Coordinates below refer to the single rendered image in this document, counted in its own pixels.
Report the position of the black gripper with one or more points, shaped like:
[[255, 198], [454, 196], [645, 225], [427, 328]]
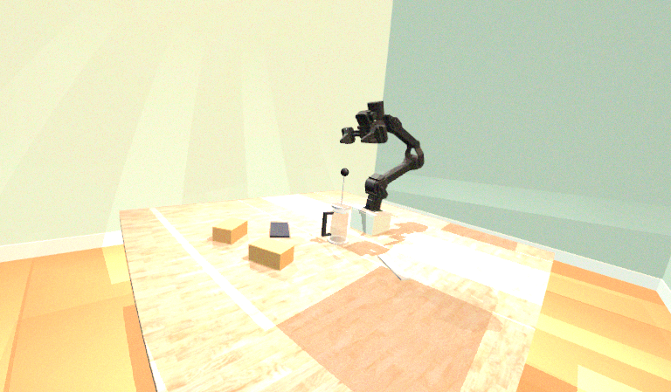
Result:
[[377, 134]]

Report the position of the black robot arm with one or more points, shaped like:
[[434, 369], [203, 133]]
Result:
[[376, 184]]

